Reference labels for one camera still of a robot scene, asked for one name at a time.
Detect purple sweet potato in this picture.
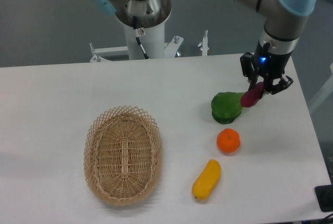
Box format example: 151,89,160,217
240,82,264,108

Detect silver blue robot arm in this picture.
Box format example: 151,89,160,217
92,0,316,97

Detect orange tangerine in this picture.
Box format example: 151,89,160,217
216,128,241,153

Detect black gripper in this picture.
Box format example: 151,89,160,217
240,43,293,95

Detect black cable on pedestal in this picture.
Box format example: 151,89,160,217
132,16,150,60

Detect black device at table edge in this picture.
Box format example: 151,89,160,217
314,185,332,213

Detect yellow mango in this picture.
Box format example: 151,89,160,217
191,159,222,201

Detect green leafy vegetable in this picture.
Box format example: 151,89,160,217
211,92,244,124

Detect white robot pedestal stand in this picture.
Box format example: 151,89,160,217
88,0,210,62

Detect woven wicker basket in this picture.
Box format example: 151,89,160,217
83,106,163,206

